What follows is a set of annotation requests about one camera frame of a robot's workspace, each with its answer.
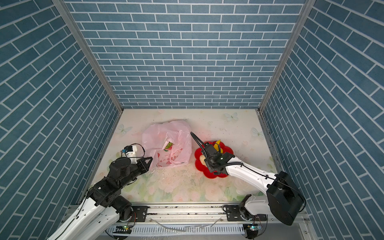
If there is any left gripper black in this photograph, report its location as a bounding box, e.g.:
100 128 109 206
119 156 155 190

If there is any beige fake fruit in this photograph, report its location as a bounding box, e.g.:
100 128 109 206
200 155 206 166

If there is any pink plastic bag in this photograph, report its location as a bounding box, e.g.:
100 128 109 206
142 120 192 170

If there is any yellow fake banana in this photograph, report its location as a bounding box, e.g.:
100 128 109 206
213 140 223 153

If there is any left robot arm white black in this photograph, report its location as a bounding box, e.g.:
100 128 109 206
49 157 153 240

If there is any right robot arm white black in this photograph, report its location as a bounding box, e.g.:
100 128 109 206
201 143 306 226

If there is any green red fake fruit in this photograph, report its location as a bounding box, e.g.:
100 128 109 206
164 142 174 152

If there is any red flower-shaped plate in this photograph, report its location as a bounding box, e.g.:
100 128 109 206
194 141 234 179

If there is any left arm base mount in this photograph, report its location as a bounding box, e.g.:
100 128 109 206
119 206 149 224

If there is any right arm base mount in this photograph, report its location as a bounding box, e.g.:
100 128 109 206
222 205 268 222

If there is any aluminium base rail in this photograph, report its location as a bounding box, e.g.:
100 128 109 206
95 198 313 240

